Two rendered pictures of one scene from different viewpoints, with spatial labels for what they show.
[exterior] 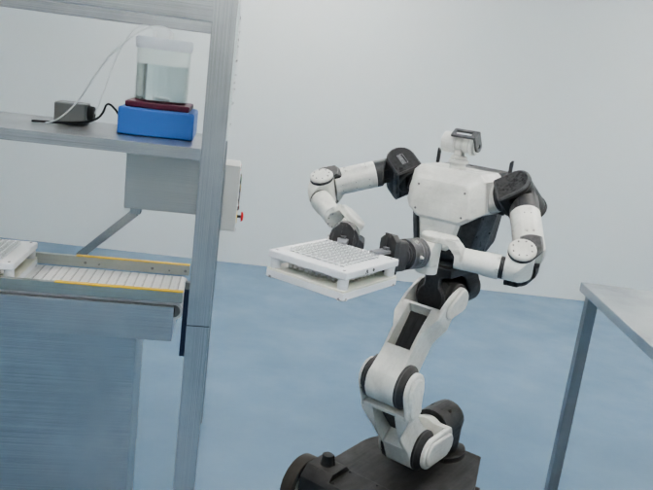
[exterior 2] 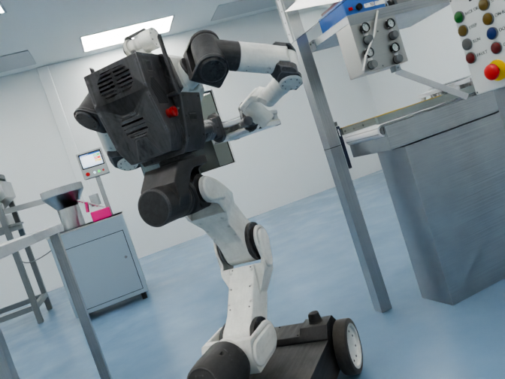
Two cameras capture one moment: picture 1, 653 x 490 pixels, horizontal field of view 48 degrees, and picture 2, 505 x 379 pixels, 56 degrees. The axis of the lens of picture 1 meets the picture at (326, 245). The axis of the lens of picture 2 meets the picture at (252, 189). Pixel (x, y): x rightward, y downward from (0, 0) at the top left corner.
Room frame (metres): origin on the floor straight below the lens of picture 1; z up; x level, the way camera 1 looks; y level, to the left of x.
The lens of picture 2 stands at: (3.92, -0.50, 0.87)
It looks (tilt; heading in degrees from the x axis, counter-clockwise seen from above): 4 degrees down; 169
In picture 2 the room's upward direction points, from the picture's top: 18 degrees counter-clockwise
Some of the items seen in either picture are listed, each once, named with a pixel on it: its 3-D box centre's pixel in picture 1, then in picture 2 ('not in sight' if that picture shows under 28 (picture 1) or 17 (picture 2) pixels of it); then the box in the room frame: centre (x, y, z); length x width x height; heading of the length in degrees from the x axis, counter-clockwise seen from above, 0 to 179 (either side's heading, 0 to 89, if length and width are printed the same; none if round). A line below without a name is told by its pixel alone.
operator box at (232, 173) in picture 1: (230, 194); (497, 34); (2.91, 0.41, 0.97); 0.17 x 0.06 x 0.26; 8
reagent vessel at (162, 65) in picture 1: (162, 67); not in sight; (2.06, 0.51, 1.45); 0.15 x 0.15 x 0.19
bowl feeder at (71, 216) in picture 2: not in sight; (75, 205); (-0.50, -1.19, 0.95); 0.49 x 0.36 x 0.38; 94
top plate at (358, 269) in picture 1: (334, 258); (244, 120); (1.84, -0.03, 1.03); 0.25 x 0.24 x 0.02; 55
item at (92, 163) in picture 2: not in sight; (99, 183); (-0.61, -0.94, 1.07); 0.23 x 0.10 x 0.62; 94
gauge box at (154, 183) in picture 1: (165, 175); (372, 46); (2.16, 0.50, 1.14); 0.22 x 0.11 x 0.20; 98
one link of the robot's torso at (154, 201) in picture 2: (450, 282); (175, 189); (2.43, -0.44, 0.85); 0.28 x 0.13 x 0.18; 145
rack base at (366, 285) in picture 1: (332, 275); (247, 131); (1.84, -0.03, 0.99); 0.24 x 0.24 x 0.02; 55
